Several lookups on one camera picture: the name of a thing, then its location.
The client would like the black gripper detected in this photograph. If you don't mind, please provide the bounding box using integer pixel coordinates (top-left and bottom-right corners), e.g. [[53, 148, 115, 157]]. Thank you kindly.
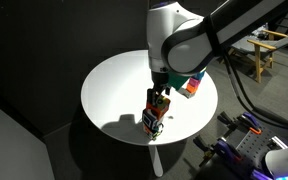
[[146, 71, 172, 108]]

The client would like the grey embossed soft block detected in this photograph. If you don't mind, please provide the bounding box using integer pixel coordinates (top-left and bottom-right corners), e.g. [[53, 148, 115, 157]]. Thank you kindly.
[[177, 87, 196, 99]]

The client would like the magenta embossed soft block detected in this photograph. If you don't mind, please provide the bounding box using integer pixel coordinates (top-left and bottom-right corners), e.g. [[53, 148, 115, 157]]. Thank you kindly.
[[187, 77, 201, 89]]

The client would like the orange embossed soft block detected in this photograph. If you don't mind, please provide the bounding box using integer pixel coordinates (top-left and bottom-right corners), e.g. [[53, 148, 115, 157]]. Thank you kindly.
[[185, 83, 198, 95]]

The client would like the purple and black clamp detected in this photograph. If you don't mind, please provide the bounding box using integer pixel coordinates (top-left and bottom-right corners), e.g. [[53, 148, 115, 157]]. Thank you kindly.
[[193, 134, 246, 168]]

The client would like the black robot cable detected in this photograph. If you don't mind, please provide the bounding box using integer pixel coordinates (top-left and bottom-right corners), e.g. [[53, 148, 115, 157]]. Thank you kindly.
[[220, 46, 288, 133]]

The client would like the blue embossed soft block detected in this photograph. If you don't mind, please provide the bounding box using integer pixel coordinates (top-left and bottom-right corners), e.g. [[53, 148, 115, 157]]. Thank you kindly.
[[193, 70, 206, 81]]

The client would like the wooden folding chair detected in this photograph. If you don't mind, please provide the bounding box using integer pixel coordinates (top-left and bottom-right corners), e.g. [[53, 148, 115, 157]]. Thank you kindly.
[[228, 27, 288, 84]]

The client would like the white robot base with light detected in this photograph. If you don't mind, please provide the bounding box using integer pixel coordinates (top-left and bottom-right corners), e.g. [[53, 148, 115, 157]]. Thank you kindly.
[[264, 139, 288, 180]]

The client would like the orange purple square plush toy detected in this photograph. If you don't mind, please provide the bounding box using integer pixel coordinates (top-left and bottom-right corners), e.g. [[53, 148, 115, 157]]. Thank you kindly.
[[146, 94, 172, 120]]

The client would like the white table pedestal base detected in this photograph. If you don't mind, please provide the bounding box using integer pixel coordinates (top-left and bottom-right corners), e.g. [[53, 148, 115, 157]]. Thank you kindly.
[[148, 144, 165, 178]]

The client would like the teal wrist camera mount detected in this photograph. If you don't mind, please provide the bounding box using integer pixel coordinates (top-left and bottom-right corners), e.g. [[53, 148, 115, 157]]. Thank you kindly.
[[166, 72, 191, 91]]

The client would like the purple clamp with orange trigger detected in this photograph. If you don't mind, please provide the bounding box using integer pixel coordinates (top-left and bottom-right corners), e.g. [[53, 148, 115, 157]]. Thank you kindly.
[[217, 111, 263, 136]]

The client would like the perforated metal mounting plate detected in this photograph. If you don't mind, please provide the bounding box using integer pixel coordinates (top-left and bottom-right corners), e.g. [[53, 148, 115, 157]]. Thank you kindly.
[[235, 128, 288, 168]]

